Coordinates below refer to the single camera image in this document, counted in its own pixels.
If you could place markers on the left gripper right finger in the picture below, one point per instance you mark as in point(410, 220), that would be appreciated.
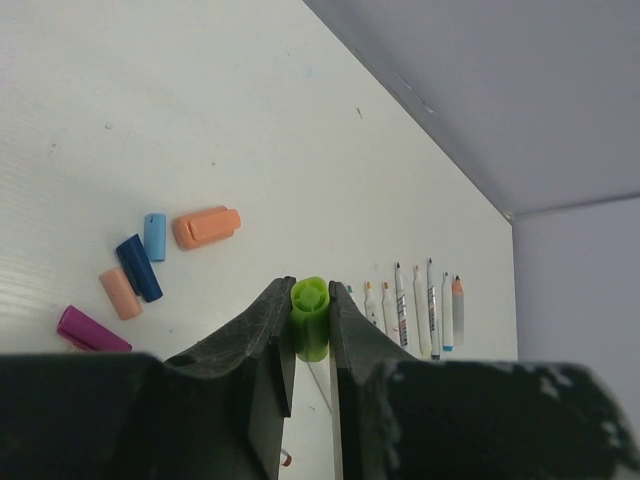
point(397, 417)

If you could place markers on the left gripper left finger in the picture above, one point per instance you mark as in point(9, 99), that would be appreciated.
point(214, 411)

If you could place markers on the magenta capped pen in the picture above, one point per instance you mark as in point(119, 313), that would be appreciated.
point(285, 458)
point(402, 310)

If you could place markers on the yellow capped pen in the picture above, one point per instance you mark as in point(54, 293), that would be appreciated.
point(371, 310)

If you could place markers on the orange capped fat marker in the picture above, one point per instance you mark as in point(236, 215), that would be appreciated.
point(458, 311)

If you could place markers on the salmon capped pen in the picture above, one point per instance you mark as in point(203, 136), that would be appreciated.
point(421, 301)

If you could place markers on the dark blue capped pen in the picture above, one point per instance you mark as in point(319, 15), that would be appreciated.
point(433, 313)

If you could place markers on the sky blue capped pen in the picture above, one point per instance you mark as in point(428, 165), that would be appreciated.
point(447, 313)

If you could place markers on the salmon pen cap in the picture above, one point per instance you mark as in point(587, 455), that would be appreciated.
point(120, 293)

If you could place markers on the green pen cap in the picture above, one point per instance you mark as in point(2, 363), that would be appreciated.
point(309, 319)

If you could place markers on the magenta pen cap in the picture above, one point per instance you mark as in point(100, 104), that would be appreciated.
point(87, 334)

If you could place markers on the dark blue pen cap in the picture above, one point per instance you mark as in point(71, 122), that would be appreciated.
point(138, 269)

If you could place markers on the orange marker cap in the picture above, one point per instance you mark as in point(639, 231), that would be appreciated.
point(204, 227)

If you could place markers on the sky blue pen cap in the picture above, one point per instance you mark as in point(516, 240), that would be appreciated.
point(155, 236)

